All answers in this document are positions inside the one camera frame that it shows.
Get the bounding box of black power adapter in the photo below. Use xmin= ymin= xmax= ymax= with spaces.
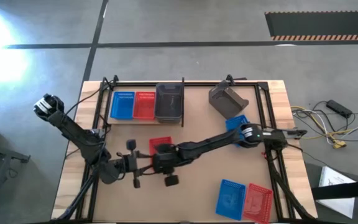
xmin=326 ymin=99 xmax=353 ymax=118

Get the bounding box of black shelf post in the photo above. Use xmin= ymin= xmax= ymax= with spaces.
xmin=181 ymin=77 xmax=185 ymax=128

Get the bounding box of grey translucent plastic bin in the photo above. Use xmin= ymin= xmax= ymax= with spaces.
xmin=208 ymin=81 xmax=250 ymax=120
xmin=154 ymin=83 xmax=183 ymax=124

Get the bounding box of white paper sheet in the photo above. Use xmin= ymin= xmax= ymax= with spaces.
xmin=315 ymin=166 xmax=357 ymax=219

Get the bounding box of black hazard-striped floor mat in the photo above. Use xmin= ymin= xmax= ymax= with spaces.
xmin=265 ymin=11 xmax=358 ymax=42

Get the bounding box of black bar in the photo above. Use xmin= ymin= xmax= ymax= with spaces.
xmin=311 ymin=179 xmax=358 ymax=200

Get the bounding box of black aluminium table frame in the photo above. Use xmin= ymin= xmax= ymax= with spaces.
xmin=53 ymin=74 xmax=318 ymax=223

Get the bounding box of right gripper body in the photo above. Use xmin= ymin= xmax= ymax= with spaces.
xmin=152 ymin=143 xmax=182 ymax=175

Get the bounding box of grey desk frame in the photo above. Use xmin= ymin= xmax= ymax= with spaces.
xmin=0 ymin=139 xmax=30 ymax=215

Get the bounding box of red plastic basket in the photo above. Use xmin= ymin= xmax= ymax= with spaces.
xmin=149 ymin=136 xmax=173 ymax=156
xmin=242 ymin=182 xmax=274 ymax=224
xmin=132 ymin=91 xmax=157 ymax=121

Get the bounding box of yellow cable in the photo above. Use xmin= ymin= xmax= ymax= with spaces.
xmin=290 ymin=105 xmax=347 ymax=149

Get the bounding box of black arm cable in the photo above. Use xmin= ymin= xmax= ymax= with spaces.
xmin=65 ymin=86 xmax=105 ymax=116

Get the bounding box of blue plastic basket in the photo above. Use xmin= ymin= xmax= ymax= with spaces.
xmin=109 ymin=91 xmax=135 ymax=121
xmin=225 ymin=114 xmax=250 ymax=147
xmin=215 ymin=179 xmax=247 ymax=221

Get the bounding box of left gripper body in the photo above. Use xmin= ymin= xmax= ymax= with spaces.
xmin=116 ymin=151 xmax=143 ymax=189

